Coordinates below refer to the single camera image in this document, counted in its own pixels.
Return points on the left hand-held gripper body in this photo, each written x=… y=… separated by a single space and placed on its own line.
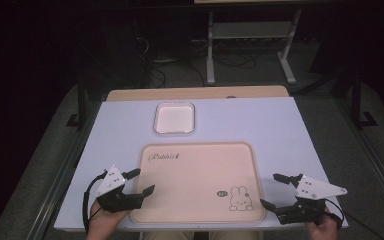
x=110 y=182

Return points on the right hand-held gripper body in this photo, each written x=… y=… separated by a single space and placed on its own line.
x=315 y=190

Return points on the person's right hand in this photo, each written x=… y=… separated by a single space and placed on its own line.
x=325 y=230

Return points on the person's left hand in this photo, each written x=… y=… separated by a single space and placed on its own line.
x=101 y=223

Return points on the pink rabbit print tray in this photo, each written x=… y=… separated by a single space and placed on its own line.
x=196 y=180

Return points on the small white square dish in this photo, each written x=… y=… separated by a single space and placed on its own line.
x=174 y=118

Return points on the black stand leg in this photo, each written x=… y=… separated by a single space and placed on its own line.
x=357 y=100
x=81 y=106

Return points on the wooden table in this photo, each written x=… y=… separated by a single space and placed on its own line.
x=196 y=93

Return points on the white metal stand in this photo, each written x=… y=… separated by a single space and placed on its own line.
x=251 y=30

